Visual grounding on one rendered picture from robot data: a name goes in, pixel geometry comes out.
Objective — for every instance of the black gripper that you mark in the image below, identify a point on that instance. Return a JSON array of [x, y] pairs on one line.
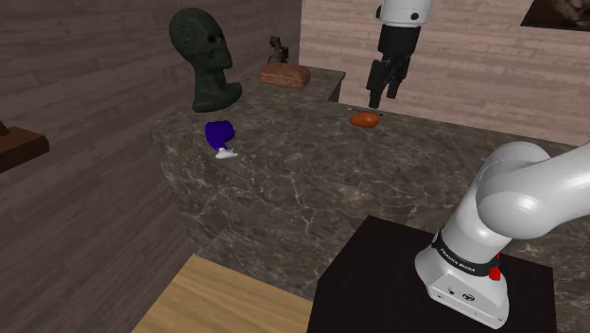
[[397, 42]]

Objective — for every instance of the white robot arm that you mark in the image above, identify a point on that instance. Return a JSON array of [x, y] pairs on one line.
[[507, 198]]

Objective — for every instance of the orange-brown potato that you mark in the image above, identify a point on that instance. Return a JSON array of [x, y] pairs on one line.
[[365, 119]]

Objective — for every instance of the brown bread loaf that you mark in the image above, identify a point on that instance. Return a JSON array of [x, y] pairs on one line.
[[284, 75]]

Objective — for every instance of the small dark figurine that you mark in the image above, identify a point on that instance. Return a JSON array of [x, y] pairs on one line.
[[278, 50]]

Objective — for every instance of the dark green head bust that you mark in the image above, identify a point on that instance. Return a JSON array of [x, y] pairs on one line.
[[206, 60]]

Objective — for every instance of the black robot stand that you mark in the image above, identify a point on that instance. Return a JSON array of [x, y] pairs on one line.
[[382, 286]]

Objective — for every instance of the brown wooden furniture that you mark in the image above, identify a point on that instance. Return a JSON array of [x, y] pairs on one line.
[[20, 146]]

